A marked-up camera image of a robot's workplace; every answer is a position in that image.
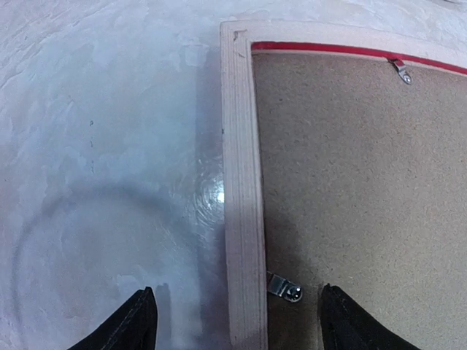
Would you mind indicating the red wooden picture frame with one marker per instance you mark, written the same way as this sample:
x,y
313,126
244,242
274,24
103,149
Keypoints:
x,y
244,235

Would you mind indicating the brown cardboard backing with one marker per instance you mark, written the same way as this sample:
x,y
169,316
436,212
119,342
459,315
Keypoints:
x,y
364,187

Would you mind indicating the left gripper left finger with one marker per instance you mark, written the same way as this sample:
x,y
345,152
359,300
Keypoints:
x,y
133,326

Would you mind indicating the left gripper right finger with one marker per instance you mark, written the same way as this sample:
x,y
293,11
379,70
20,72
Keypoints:
x,y
346,325

